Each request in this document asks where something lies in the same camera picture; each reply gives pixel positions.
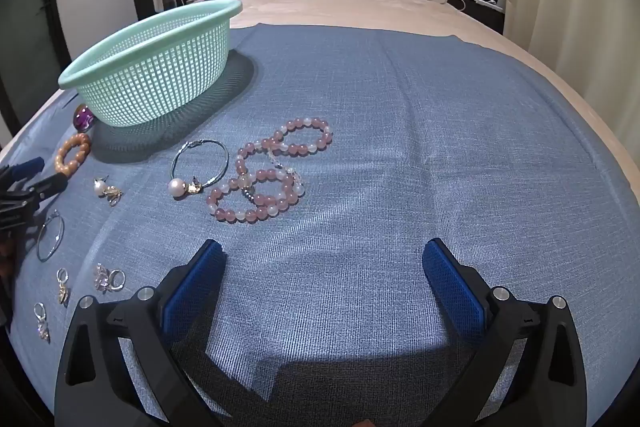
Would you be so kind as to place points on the blue cloth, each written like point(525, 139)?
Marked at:
point(400, 132)

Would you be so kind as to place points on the silver hoop earring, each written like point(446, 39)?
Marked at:
point(197, 144)
point(38, 247)

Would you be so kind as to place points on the cream curtain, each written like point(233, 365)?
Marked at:
point(575, 7)

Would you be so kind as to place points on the dark sliding door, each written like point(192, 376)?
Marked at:
point(30, 22)

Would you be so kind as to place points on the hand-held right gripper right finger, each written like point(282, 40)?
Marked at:
point(455, 292)

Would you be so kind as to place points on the mint green plastic basket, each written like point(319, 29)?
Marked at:
point(150, 67)

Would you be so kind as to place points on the pearl and gold earring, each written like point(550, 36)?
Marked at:
point(176, 187)
point(100, 185)

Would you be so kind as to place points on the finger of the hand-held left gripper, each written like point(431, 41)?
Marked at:
point(50, 183)
point(27, 166)

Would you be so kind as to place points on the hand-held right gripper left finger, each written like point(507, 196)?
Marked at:
point(195, 292)

